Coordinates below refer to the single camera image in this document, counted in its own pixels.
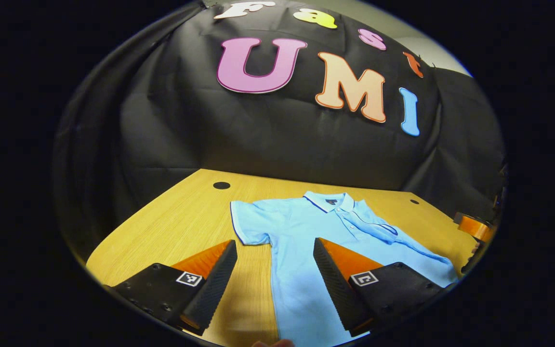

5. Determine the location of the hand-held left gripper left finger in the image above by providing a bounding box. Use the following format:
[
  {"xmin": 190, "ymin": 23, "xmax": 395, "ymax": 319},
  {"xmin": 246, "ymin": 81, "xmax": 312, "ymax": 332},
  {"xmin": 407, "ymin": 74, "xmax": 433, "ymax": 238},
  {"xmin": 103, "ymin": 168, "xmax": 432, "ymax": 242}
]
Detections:
[{"xmin": 104, "ymin": 240, "xmax": 238, "ymax": 336}]

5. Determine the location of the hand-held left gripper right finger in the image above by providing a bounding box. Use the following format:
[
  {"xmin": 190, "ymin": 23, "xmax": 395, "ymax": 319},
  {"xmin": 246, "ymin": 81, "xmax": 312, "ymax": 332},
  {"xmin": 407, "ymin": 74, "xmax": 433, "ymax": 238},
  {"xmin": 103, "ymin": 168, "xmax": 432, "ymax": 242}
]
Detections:
[{"xmin": 313, "ymin": 237, "xmax": 451, "ymax": 338}]

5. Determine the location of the light blue T-shirt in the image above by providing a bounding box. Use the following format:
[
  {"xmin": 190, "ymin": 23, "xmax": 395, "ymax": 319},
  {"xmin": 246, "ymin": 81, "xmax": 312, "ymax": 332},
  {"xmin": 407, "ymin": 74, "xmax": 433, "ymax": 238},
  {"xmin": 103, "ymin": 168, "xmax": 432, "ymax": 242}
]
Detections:
[{"xmin": 229, "ymin": 191, "xmax": 459, "ymax": 347}]

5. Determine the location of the black backdrop cloth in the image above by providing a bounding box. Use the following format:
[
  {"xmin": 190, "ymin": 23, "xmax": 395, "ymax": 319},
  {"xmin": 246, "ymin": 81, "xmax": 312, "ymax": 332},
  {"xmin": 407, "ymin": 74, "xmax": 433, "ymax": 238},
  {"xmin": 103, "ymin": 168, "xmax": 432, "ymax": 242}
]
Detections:
[{"xmin": 53, "ymin": 0, "xmax": 507, "ymax": 251}]

